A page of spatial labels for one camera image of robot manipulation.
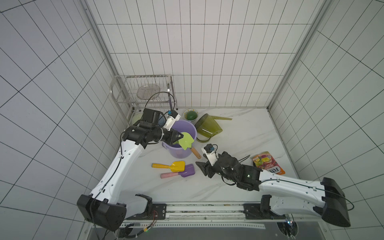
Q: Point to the small bowl with green ball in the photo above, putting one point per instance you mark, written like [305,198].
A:
[190,115]

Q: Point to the colourful snack packet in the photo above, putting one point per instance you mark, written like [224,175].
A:
[265,161]

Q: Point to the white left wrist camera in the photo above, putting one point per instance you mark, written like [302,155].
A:
[173,117]

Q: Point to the metal dish rack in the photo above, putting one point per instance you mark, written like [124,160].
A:
[132,93]

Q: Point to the purple plastic bucket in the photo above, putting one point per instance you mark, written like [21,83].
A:
[182,148]

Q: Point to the yellow plastic toy shovel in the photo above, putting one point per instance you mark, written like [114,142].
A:
[175,167]

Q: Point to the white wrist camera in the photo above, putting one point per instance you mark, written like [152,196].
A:
[173,117]
[210,151]

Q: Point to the light green wooden-handle spade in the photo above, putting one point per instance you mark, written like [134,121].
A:
[187,143]

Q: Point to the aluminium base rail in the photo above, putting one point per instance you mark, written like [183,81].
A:
[207,215]

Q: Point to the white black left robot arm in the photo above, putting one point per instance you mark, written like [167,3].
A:
[120,180]

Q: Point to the clear glass plate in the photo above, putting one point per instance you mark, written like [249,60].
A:
[148,92]

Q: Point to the purple pink toy shovel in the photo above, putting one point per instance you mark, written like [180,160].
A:
[189,171]

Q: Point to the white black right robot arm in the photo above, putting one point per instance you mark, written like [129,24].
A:
[284,195]

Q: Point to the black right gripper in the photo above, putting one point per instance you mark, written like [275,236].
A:
[214,167]

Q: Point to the pale green bowl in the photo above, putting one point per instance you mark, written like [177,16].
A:
[136,118]

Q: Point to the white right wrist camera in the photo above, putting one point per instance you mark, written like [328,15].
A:
[210,151]

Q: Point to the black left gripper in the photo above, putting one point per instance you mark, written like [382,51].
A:
[171,139]

